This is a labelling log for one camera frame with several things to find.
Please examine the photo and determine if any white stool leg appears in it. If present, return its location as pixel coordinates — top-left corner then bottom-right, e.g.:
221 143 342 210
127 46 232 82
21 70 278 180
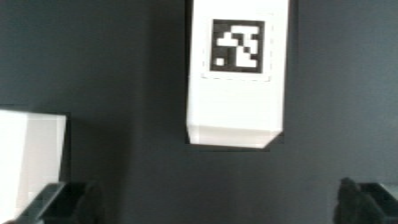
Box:
186 0 291 148

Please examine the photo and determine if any white left fence bar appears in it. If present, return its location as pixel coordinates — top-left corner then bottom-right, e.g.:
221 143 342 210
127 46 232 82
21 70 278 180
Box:
0 109 67 223

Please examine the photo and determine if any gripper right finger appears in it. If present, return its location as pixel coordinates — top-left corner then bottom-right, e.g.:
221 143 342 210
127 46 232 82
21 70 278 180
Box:
333 178 398 224

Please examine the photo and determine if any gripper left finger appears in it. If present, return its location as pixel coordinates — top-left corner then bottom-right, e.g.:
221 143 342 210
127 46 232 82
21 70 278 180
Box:
14 182 106 224

